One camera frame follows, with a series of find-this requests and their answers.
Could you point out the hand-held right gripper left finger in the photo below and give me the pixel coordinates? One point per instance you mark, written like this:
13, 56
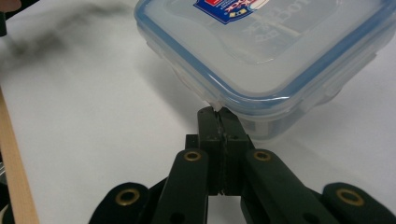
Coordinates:
214, 146

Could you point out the wooden table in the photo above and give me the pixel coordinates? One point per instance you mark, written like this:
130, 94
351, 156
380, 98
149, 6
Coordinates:
15, 174

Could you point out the small clear food container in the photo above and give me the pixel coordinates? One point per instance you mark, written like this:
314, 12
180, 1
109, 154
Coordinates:
264, 56

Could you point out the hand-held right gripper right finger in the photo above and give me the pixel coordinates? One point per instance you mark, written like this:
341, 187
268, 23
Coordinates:
233, 146

